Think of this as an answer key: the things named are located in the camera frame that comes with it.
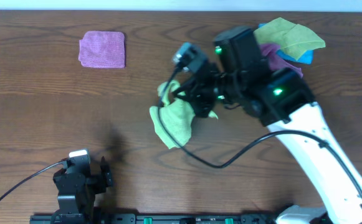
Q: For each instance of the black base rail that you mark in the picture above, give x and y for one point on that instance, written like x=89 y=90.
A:
x=129 y=218

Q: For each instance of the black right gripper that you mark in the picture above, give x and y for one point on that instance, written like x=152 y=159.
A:
x=190 y=95

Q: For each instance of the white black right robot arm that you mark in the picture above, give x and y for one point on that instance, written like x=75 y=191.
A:
x=284 y=104

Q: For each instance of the blue cloth in pile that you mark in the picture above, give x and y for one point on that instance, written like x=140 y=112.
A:
x=306 y=58

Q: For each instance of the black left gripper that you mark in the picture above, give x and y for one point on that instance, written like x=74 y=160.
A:
x=107 y=175

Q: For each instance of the crumpled purple cloth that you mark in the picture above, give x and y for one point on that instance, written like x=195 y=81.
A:
x=275 y=61

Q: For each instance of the folded purple cloth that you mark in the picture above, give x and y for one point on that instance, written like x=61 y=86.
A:
x=102 y=49

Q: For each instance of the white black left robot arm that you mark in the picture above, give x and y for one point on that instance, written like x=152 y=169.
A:
x=82 y=209

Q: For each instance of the light green microfiber cloth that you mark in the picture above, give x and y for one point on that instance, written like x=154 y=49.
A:
x=177 y=116

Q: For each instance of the yellow-green cloth in pile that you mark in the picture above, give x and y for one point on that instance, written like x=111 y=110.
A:
x=294 y=39

